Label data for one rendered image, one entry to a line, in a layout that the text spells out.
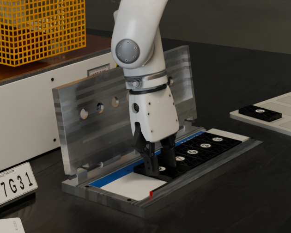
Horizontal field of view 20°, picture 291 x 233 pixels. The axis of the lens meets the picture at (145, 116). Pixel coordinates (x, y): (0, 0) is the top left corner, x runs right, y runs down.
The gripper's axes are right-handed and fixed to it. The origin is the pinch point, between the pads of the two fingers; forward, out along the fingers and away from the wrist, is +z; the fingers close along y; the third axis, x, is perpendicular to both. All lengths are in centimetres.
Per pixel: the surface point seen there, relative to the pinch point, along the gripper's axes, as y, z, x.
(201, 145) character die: 16.1, 1.2, 1.2
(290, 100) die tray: 64, 3, 6
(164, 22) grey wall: 210, -5, 155
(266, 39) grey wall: 218, 8, 103
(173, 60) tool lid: 24.0, -16.6, 10.9
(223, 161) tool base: 13.5, 3.8, -6.0
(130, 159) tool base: 3.1, 0.5, 10.6
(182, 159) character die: 7.2, 1.5, -0.2
